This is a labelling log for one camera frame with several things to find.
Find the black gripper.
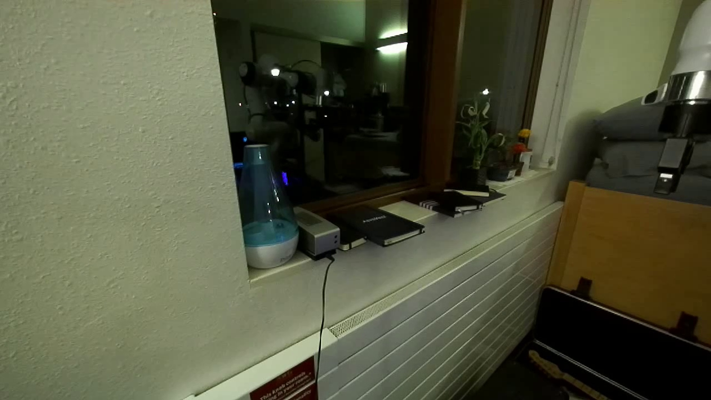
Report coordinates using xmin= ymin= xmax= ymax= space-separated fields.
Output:
xmin=655 ymin=102 xmax=711 ymax=195

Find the black notebook with elastic band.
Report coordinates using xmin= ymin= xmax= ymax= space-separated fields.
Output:
xmin=331 ymin=206 xmax=424 ymax=247

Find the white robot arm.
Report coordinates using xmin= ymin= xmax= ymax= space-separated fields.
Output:
xmin=643 ymin=0 xmax=711 ymax=195

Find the cream covered book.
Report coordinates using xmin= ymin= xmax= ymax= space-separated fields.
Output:
xmin=382 ymin=200 xmax=437 ymax=225

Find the wooden board panel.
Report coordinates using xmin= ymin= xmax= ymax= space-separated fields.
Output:
xmin=546 ymin=183 xmax=711 ymax=345

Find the small flowering pot plant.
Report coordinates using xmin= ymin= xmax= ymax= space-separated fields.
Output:
xmin=492 ymin=130 xmax=531 ymax=183

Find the green bamboo plant in pot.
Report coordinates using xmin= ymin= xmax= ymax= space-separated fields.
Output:
xmin=456 ymin=93 xmax=504 ymax=187

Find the black notebook stack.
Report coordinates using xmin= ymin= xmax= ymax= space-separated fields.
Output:
xmin=433 ymin=192 xmax=490 ymax=217

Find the small silver box device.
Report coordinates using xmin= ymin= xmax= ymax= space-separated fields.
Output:
xmin=294 ymin=206 xmax=340 ymax=258

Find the blue cone humidifier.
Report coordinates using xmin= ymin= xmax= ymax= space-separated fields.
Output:
xmin=239 ymin=144 xmax=298 ymax=270

